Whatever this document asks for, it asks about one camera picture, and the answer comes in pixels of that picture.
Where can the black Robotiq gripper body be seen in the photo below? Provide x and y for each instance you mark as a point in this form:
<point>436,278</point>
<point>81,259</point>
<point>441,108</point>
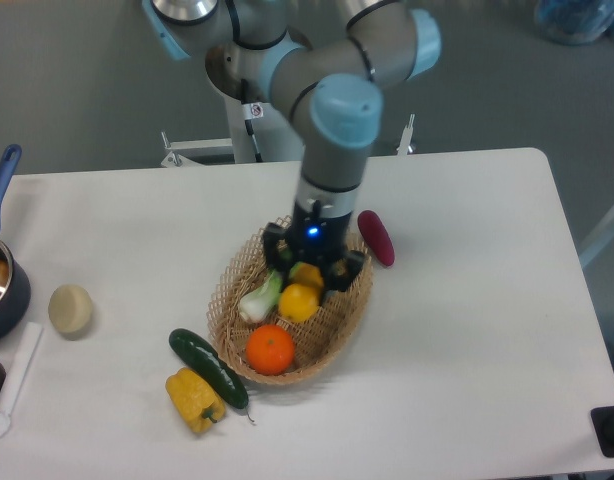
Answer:
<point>316,240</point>

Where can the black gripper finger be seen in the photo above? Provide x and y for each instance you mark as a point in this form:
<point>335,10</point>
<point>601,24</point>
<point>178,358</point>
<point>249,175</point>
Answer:
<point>278,255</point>
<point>339,273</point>

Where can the yellow mango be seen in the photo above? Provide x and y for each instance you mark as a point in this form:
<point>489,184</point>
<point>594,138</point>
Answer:
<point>301,298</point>

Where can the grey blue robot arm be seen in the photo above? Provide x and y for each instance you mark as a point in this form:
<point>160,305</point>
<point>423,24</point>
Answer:
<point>332,97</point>

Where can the woven wicker basket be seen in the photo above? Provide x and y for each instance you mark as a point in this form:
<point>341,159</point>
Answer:
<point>317,341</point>

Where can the purple sweet potato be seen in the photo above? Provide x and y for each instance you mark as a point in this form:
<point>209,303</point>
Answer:
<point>376,237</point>

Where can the green bok choy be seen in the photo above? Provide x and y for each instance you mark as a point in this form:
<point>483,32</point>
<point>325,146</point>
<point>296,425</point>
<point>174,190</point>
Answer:
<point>255,306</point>

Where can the orange fruit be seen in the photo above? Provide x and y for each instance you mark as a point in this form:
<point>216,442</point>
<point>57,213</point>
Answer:
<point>270,350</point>

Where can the dark green cucumber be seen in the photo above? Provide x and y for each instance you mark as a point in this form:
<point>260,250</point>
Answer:
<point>199,355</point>

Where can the yellow bell pepper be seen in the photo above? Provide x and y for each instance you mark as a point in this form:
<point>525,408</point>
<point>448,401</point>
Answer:
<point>197,403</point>

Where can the beige round potato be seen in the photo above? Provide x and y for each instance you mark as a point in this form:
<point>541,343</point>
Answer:
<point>70,309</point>

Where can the dark blue saucepan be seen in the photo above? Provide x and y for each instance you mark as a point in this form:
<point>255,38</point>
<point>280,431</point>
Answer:
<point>15,288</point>

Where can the black device right edge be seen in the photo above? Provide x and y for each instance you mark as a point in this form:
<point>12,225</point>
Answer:
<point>603,422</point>

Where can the blue plastic bag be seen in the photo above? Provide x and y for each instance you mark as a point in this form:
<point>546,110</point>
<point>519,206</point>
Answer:
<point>573,23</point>

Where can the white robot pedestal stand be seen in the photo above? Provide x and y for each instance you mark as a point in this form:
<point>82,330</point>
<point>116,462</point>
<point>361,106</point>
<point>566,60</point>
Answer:
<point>257,134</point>

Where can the white frame right edge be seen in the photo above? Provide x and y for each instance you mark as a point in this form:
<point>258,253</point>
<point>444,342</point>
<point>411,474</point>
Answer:
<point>597,239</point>

